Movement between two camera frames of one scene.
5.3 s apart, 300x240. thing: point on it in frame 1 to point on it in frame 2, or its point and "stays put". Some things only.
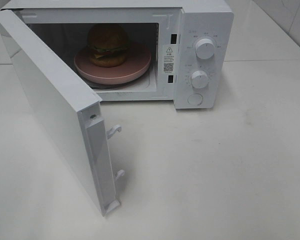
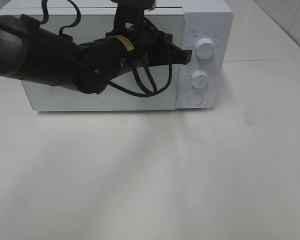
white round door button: x=195 y=99 stays put
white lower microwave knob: x=200 y=79 stays put
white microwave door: x=72 y=108 to x=93 y=24
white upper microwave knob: x=204 y=48 stays put
